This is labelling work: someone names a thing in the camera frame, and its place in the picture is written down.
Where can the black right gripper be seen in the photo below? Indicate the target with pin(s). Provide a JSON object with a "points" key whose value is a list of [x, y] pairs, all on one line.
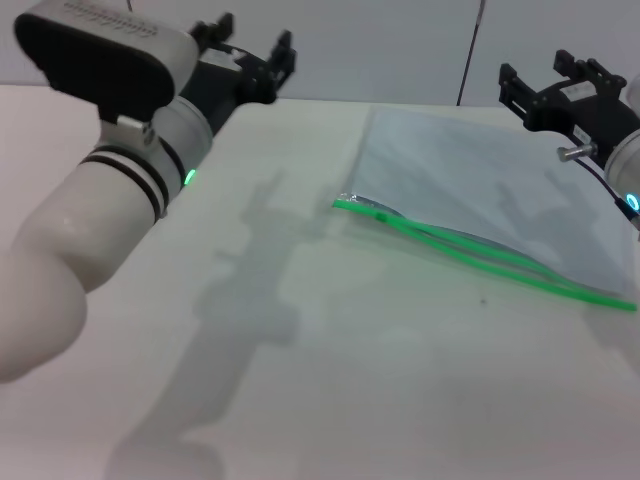
{"points": [[575, 112]]}

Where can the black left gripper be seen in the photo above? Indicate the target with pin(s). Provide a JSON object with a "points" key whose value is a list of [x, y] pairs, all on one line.
{"points": [[225, 85]]}

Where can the clear green-zipper document bag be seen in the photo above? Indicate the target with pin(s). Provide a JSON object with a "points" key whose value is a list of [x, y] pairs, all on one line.
{"points": [[450, 175]]}

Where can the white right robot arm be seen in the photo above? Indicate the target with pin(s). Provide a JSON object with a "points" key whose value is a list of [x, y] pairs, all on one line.
{"points": [[625, 170]]}

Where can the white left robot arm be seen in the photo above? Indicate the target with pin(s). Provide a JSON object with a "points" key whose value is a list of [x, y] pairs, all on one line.
{"points": [[90, 225]]}

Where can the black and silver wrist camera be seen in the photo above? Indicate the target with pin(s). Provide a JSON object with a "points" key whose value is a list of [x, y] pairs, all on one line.
{"points": [[100, 55]]}

